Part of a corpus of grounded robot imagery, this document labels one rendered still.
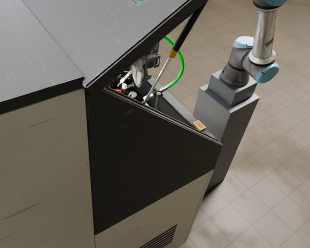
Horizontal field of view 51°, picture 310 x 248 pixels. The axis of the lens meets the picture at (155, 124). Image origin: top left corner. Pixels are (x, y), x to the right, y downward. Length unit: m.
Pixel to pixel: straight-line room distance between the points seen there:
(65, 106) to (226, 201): 1.80
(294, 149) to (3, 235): 2.37
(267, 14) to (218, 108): 0.60
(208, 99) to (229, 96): 0.13
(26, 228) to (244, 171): 1.87
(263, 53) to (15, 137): 1.12
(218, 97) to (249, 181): 0.91
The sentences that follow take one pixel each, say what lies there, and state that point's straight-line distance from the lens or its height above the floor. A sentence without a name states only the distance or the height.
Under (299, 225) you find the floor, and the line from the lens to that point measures 2.47.
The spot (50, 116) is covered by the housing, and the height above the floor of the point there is 1.42.
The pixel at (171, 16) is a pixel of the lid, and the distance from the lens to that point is 0.70.
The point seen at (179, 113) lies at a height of 0.95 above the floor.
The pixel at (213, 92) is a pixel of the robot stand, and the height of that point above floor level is 0.81.
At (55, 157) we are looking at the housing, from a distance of 0.80.
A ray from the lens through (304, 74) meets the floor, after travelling 3.83.
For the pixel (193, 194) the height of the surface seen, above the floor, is 0.66.
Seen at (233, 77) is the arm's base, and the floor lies 0.94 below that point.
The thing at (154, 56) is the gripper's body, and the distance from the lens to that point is 1.21.
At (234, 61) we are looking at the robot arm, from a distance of 1.69.
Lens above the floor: 1.91
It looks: 45 degrees down
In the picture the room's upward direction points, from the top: 8 degrees clockwise
